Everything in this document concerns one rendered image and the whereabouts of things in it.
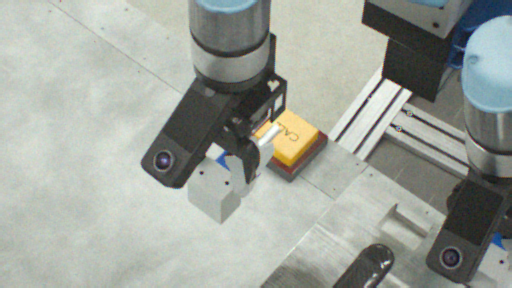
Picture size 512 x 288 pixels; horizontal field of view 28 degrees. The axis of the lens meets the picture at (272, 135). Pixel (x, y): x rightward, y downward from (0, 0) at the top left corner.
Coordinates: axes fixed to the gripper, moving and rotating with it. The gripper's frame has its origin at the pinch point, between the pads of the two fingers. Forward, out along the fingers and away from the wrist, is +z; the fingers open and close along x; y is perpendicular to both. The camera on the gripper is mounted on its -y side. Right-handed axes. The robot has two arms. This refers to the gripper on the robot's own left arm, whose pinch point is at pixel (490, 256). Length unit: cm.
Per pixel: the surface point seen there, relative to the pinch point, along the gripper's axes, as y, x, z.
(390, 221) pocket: -0.2, 13.7, 5.8
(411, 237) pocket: -0.4, 10.5, 6.2
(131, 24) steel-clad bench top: 5, 62, 6
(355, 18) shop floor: 76, 85, 95
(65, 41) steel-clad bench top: -3, 67, 4
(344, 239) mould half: -6.6, 15.3, 1.9
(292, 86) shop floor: 49, 84, 91
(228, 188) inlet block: -12.0, 25.9, -7.5
